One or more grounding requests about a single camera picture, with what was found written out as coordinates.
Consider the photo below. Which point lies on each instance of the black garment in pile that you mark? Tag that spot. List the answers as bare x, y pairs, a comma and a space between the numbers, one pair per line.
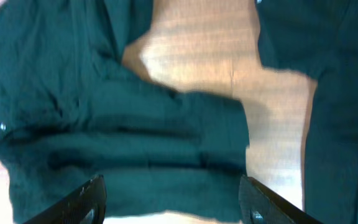
320, 39

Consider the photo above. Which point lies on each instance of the black shorts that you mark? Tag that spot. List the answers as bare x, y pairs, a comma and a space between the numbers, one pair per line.
70, 110

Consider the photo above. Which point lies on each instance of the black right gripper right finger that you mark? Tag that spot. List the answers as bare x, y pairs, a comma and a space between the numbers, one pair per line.
261, 205

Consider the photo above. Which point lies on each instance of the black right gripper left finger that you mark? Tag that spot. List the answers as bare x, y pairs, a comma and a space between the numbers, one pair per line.
85, 205

